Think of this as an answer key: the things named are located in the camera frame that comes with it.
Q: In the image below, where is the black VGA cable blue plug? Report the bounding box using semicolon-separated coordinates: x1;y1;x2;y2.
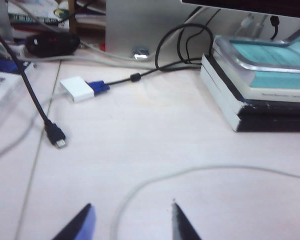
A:
86;22;215;97

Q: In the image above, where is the white printed box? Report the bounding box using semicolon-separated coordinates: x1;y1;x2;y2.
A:
0;71;26;126

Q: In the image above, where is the black book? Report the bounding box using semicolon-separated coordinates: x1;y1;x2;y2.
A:
201;53;300;117
199;66;300;133

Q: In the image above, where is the brown wooden shelf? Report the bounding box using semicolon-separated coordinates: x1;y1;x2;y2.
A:
68;0;107;33

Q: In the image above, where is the white book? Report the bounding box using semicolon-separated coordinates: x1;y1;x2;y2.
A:
211;39;300;103

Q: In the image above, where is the black looped cable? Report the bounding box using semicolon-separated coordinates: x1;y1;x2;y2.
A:
177;8;222;65

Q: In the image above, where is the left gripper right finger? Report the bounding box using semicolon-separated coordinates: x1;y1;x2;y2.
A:
171;201;203;240

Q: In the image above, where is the black HDMI cable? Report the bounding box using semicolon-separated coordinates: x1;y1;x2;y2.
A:
0;23;68;150

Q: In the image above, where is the white hanging cable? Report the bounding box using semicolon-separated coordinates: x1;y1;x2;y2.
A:
254;14;269;38
236;13;256;37

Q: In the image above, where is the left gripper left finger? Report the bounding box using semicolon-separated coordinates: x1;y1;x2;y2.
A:
51;202;96;240

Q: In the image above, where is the black monitor power cable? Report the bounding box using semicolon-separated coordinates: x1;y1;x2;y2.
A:
269;14;281;41

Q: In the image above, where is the white charging cable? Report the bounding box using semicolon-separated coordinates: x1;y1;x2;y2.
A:
109;164;300;240

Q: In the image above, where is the printed magazine stack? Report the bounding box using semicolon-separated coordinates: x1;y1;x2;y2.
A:
6;0;71;30

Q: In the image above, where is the silver teal monitor stand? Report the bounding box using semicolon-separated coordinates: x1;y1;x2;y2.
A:
214;19;300;75

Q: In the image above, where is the teal book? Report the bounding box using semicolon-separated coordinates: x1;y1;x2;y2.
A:
229;41;300;90

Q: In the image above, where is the large black AOC monitor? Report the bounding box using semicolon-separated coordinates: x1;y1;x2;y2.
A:
181;0;300;20

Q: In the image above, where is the chrome divider foot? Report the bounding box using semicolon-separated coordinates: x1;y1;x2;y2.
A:
131;46;151;61

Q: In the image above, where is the black rounded device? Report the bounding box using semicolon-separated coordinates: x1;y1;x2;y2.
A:
24;31;81;58

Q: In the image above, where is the dark blue box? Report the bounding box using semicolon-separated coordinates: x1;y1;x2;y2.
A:
0;58;37;75

